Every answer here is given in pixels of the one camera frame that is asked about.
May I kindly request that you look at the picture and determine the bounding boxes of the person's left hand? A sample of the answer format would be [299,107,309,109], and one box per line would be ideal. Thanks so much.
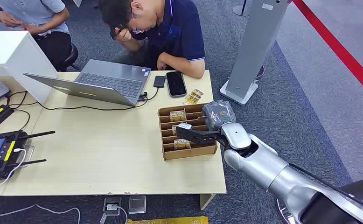
[155,52,170,71]

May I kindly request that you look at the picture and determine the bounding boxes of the person's right hand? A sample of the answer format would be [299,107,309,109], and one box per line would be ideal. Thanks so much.
[114,27,133,43]

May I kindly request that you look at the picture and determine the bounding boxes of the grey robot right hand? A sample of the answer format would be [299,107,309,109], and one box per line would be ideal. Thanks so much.
[202,99,237,132]

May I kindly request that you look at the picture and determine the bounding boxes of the small black box device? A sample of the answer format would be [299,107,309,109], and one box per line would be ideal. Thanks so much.
[153,75,166,88]

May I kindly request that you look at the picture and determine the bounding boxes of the person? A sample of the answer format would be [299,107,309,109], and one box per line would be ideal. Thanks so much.
[0,0,73,70]
[99,0,206,79]

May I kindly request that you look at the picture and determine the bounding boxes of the cardboard slotted card holder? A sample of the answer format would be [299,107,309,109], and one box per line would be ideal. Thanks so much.
[157,103,218,161]

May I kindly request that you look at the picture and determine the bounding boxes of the black smartphone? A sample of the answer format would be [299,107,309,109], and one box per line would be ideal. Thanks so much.
[165,70,188,98]

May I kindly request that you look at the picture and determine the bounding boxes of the grey laptop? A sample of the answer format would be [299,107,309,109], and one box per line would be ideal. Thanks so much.
[23,59,152,108]

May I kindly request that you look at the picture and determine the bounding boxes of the black stool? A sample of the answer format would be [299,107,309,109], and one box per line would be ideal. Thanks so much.
[56,42,81,73]

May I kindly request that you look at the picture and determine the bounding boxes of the grey kiosk stand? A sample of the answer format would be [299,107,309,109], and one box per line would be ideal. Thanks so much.
[219,0,291,107]

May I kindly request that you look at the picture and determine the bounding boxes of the pale table leg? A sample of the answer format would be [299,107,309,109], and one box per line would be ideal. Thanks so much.
[199,193,216,211]

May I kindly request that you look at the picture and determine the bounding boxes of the round stanchion base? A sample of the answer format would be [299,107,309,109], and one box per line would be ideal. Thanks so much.
[232,0,252,17]

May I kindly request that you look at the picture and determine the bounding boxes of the white box cabinet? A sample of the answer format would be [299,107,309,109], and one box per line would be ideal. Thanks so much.
[0,30,59,105]

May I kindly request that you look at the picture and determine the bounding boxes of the yellow bag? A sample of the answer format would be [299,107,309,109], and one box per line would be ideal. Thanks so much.
[126,216,209,224]

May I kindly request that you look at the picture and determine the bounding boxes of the metal floor socket lid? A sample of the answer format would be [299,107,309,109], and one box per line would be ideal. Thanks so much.
[128,195,147,215]

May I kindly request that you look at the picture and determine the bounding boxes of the red barrier tape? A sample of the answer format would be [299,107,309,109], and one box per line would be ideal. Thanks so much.
[292,0,363,105]

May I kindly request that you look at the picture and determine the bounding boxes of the floor socket box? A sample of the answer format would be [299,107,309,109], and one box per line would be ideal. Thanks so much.
[99,196,122,224]

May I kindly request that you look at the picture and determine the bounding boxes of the dark grey robot panel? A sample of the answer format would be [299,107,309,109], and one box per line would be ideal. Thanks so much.
[339,174,363,201]

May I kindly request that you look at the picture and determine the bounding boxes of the black remote controller with antennas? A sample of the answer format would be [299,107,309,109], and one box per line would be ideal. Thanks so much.
[0,130,56,182]

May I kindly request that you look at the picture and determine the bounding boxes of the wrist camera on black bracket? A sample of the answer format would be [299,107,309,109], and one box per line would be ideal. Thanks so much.
[175,122,224,147]

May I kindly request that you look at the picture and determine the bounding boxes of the black laptop cable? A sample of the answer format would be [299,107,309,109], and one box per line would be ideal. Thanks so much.
[36,86,160,112]

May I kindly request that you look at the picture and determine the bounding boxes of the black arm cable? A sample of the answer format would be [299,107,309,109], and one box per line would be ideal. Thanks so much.
[289,163,363,215]

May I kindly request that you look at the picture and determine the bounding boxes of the black desk cables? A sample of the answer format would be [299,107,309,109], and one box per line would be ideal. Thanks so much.
[0,90,39,134]

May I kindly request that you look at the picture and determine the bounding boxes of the white controller cable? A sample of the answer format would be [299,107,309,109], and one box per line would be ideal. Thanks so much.
[0,148,27,187]

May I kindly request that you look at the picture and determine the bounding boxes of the white floor cable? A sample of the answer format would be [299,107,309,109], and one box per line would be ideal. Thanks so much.
[0,203,81,224]

